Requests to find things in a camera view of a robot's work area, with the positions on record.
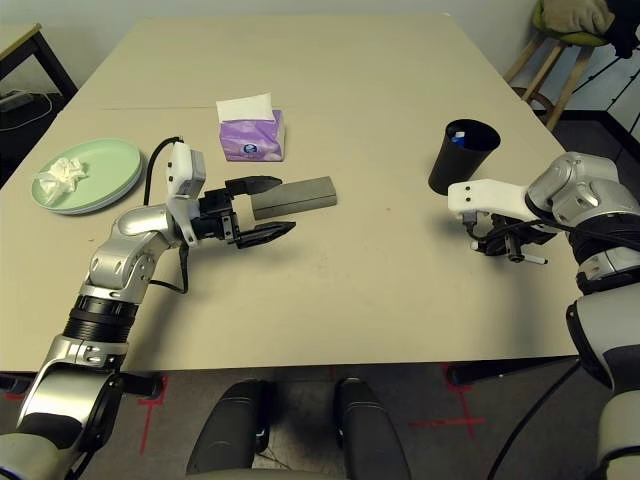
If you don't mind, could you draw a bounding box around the black garment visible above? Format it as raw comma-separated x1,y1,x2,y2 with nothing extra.
604,0,640,59

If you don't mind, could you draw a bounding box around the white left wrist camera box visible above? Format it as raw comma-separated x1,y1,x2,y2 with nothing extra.
164,142,207,249

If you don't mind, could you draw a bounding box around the beige jacket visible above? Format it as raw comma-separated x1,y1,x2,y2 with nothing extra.
542,0,616,34

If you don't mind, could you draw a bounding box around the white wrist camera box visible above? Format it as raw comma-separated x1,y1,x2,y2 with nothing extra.
447,178,544,222
164,142,207,249

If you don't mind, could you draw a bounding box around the grey glasses case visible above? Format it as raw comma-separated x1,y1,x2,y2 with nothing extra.
249,175,339,221

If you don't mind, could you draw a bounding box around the white tissue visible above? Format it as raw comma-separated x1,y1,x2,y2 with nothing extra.
33,157,90,205

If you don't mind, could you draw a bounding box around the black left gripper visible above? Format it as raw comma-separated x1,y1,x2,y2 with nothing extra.
191,175,297,250

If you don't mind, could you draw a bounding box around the wooden stool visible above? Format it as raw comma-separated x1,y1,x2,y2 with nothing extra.
503,32,596,131

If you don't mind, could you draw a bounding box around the light green plate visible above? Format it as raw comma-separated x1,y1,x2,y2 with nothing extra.
31,138,142,214

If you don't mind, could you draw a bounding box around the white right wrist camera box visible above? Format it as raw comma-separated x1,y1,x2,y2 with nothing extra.
447,178,544,222

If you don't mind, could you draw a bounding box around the black tripod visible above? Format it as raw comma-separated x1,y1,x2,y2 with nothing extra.
572,49,640,131

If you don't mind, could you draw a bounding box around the white cable loop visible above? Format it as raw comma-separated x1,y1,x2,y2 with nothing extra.
0,92,54,131

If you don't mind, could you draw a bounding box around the light blue plate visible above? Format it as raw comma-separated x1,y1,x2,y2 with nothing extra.
49,154,144,216

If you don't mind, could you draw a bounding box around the dark grey left robot leg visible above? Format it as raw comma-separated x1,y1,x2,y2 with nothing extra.
185,378,274,480

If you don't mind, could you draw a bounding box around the dark grey right robot leg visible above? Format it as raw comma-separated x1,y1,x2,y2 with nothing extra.
333,377,412,480

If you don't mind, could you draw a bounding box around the purple tissue pack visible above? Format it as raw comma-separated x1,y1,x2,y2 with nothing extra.
215,92,286,163

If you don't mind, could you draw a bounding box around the beige side table black frame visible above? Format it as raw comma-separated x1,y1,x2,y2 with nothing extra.
0,22,79,101

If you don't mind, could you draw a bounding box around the grey power adapter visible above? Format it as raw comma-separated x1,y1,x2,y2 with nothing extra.
0,91,34,111

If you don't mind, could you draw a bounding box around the dark grey robot leg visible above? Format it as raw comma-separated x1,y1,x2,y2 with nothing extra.
185,378,274,480
333,377,412,480

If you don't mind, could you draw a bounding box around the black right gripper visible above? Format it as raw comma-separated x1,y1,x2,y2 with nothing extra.
471,212,561,261

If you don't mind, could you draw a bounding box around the black cup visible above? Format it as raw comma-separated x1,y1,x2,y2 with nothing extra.
428,118,502,195

